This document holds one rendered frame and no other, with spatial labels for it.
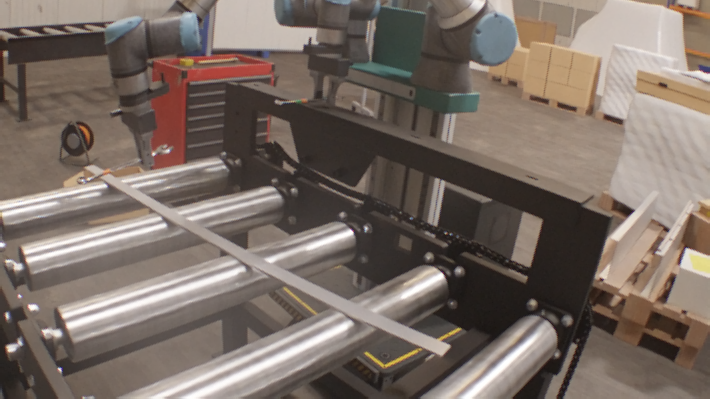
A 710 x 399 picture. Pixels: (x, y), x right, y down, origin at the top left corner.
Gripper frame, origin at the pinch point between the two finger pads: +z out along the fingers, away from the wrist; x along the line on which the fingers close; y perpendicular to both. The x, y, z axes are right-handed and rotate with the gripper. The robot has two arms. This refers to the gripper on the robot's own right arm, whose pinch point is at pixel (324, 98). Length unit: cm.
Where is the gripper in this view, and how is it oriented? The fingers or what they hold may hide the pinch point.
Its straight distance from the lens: 167.8
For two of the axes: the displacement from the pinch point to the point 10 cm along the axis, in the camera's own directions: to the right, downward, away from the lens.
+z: -1.2, 9.4, 3.2
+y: 6.6, -1.7, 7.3
